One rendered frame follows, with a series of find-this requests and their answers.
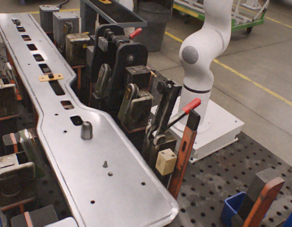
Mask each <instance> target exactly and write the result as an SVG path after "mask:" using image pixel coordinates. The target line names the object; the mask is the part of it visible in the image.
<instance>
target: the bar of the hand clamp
mask: <svg viewBox="0 0 292 227"><path fill-rule="evenodd" d="M181 89H182V85H181V84H179V83H178V82H177V81H176V80H175V79H173V78H171V79H166V82H159V83H158V85H157V91H158V93H159V94H161V97H160V100H159V103H158V106H157V109H156V112H155V114H154V117H153V121H152V124H151V127H150V130H149V132H148V135H147V137H148V138H151V137H153V135H152V132H153V131H155V130H156V129H157V133H156V135H155V137H154V140H153V144H154V141H155V139H156V137H157V136H159V135H160V134H164V133H165V130H166V127H167V124H168V122H169V120H170V117H171V114H172V111H173V108H174V106H175V103H176V101H177V98H178V95H179V92H180V90H181Z"/></svg>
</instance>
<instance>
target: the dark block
mask: <svg viewBox="0 0 292 227"><path fill-rule="evenodd" d="M150 77H151V71H150V70H148V69H147V68H146V67H145V66H144V65H140V66H132V67H128V68H125V73H124V82H123V83H124V85H125V88H124V94H125V92H126V89H127V86H128V84H136V85H137V87H138V89H139V90H147V89H148V87H149V83H150Z"/></svg>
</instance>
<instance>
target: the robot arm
mask: <svg viewBox="0 0 292 227"><path fill-rule="evenodd" d="M233 1H234V0H204V2H203V7H204V12H205V20H204V25H203V27H202V29H201V30H200V31H197V32H196V33H194V34H191V35H190V36H189V37H188V38H186V39H185V40H184V41H183V44H182V46H181V48H180V51H179V60H180V63H181V64H182V66H183V69H184V80H183V85H182V91H181V96H180V101H179V107H177V108H175V109H173V111H172V114H171V117H172V116H174V115H175V114H177V113H178V112H179V111H181V109H182V108H183V107H184V106H186V105H187V104H188V103H189V102H191V101H192V100H194V99H195V98H196V97H197V99H198V98H199V99H200V100H201V105H200V106H198V107H197V108H195V109H194V111H196V112H197V113H198V114H199V115H201V120H200V123H199V125H198V128H197V134H201V133H204V132H206V131H208V130H209V128H210V126H211V119H210V117H209V115H208V114H207V113H206V111H207V106H208V101H209V97H210V93H211V90H212V86H213V82H214V75H213V73H212V72H211V71H210V70H209V67H210V64H211V62H212V61H213V59H215V58H216V57H218V56H219V55H220V54H222V53H223V52H224V51H225V50H226V48H227V46H228V44H229V40H230V36H231V14H232V6H233ZM188 116H189V114H188V115H185V116H184V117H183V118H182V119H180V120H179V121H178V122H176V124H174V125H173V127H174V128H175V129H176V130H178V131H180V132H184V128H185V125H186V124H187V120H188ZM171 117H170V118H171Z"/></svg>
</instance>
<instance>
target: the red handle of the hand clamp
mask: <svg viewBox="0 0 292 227"><path fill-rule="evenodd" d="M200 105H201V100H200V99H199V98H198V99H197V97H196V98H195V99H194V100H192V101H191V102H189V103H188V104H187V105H186V106H184V107H183V108H182V109H181V111H179V112H178V113H177V114H175V115H174V116H172V117H171V118H170V120H169V122H168V124H167V127H166V130H168V129H169V128H170V127H171V126H173V125H174V124H176V122H178V121H179V120H180V119H182V118H183V117H184V116H185V115H188V114H189V112H190V109H195V108H197V107H198V106H200ZM166 130H165V131H166ZM156 133H157V129H156V130H155V131H153V132H152V135H153V137H155V135H156Z"/></svg>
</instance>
